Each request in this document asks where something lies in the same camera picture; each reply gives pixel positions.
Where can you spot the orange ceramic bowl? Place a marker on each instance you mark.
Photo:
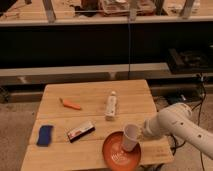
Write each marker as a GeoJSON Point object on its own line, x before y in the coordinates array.
{"type": "Point", "coordinates": [116, 158]}

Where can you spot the black box on shelf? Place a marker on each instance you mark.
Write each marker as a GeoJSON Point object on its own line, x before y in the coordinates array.
{"type": "Point", "coordinates": [190, 61]}

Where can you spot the cluttered tray on bench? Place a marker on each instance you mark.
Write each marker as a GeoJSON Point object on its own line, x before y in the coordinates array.
{"type": "Point", "coordinates": [120, 7]}

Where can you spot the black and white eraser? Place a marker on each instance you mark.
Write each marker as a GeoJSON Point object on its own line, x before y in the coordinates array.
{"type": "Point", "coordinates": [80, 131]}

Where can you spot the white plastic bottle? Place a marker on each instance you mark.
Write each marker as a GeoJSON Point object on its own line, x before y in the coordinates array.
{"type": "Point", "coordinates": [110, 111]}

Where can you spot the wooden table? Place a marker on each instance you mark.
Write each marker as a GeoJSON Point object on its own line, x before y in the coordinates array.
{"type": "Point", "coordinates": [74, 119]}

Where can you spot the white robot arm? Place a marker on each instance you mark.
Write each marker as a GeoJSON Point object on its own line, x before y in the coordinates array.
{"type": "Point", "coordinates": [175, 119]}

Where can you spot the blue sponge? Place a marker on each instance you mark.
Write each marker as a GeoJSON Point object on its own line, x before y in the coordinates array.
{"type": "Point", "coordinates": [45, 135]}

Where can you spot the orange carrot toy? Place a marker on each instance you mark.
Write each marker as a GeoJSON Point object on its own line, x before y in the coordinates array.
{"type": "Point", "coordinates": [69, 104]}

